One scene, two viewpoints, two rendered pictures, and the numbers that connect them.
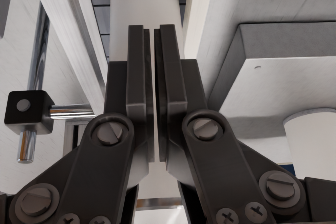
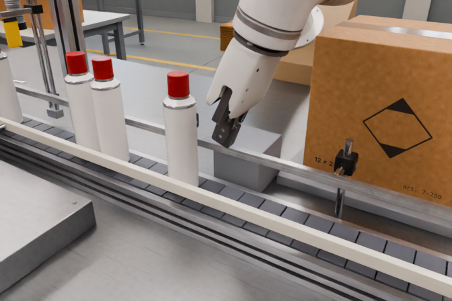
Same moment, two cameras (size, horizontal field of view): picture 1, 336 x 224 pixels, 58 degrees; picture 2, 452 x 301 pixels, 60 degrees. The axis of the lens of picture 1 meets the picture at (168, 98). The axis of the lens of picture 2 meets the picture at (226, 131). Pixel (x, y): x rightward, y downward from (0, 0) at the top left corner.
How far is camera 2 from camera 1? 0.53 m
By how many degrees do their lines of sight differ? 56
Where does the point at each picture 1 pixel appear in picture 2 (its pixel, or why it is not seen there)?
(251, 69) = (77, 199)
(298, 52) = (62, 224)
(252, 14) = (98, 231)
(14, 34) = not seen: hidden behind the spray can
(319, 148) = not seen: outside the picture
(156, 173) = (192, 113)
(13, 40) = not seen: hidden behind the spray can
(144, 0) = (196, 174)
